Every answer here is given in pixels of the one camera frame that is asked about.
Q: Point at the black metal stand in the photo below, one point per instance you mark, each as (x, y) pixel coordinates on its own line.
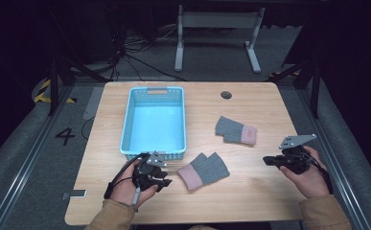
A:
(315, 92)
(53, 86)

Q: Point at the person's left hand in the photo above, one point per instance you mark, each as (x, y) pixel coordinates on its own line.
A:
(124, 188)

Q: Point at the grey floor tape strip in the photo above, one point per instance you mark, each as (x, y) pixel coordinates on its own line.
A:
(93, 103)

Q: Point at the grey metal desk frame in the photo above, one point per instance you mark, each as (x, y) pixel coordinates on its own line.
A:
(218, 19)

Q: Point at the dark round table grommet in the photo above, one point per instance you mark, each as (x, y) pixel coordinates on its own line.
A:
(226, 95)

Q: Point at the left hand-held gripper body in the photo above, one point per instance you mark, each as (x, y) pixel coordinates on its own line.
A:
(146, 174)

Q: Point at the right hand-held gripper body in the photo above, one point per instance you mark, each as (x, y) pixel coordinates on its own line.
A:
(296, 159)

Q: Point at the grey knit glove pink cuff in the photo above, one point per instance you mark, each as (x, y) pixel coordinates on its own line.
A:
(205, 171)

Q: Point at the aluminium floor rail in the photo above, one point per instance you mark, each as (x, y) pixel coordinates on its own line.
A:
(29, 153)
(333, 153)

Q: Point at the light blue plastic basket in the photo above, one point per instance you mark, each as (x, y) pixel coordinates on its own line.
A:
(154, 126)

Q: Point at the person's right hand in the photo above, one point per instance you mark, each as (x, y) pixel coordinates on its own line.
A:
(314, 182)

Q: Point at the yellow black hazard tape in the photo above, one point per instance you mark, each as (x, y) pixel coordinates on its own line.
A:
(41, 92)

